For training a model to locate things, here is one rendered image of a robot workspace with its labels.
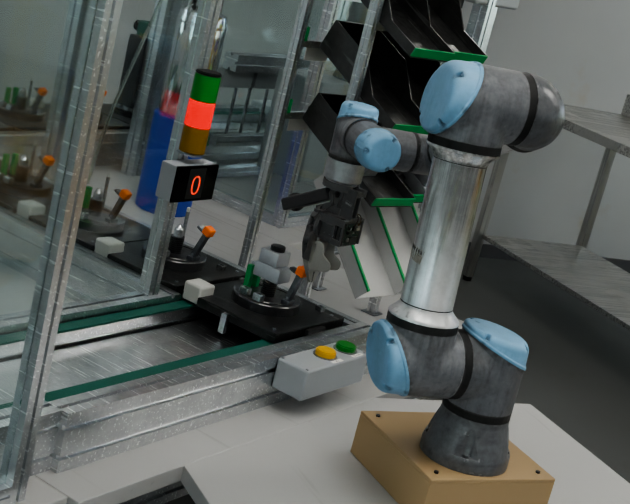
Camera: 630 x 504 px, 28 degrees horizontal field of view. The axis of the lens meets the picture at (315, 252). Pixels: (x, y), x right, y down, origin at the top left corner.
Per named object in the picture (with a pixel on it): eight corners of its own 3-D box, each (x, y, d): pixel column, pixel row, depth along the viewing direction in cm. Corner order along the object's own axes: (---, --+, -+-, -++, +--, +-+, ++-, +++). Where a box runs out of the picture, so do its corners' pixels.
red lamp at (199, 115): (215, 129, 236) (221, 104, 235) (198, 129, 232) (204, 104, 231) (195, 121, 239) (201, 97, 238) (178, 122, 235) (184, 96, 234)
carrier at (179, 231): (247, 282, 271) (260, 228, 268) (175, 295, 252) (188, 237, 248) (166, 244, 284) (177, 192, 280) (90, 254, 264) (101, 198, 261)
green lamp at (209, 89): (221, 104, 235) (226, 78, 234) (204, 103, 231) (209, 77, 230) (201, 96, 238) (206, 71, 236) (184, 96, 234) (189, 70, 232)
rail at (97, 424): (368, 373, 262) (381, 325, 259) (56, 473, 189) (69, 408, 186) (346, 363, 265) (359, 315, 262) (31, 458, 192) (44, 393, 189)
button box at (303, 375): (361, 381, 245) (369, 352, 244) (300, 402, 228) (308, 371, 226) (333, 367, 249) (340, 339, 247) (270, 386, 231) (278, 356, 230)
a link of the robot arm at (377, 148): (425, 139, 226) (402, 124, 236) (368, 129, 222) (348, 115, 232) (414, 180, 228) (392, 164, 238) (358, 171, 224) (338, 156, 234)
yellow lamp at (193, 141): (209, 154, 238) (215, 130, 236) (192, 155, 234) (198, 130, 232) (190, 147, 240) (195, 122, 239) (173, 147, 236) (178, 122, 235)
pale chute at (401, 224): (427, 288, 288) (441, 280, 285) (390, 291, 278) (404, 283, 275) (387, 178, 295) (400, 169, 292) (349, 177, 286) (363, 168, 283)
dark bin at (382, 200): (410, 207, 271) (429, 182, 267) (370, 207, 262) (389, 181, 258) (341, 120, 284) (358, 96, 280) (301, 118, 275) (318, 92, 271)
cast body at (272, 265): (289, 282, 253) (297, 250, 251) (276, 285, 249) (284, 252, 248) (257, 268, 257) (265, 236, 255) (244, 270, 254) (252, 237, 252)
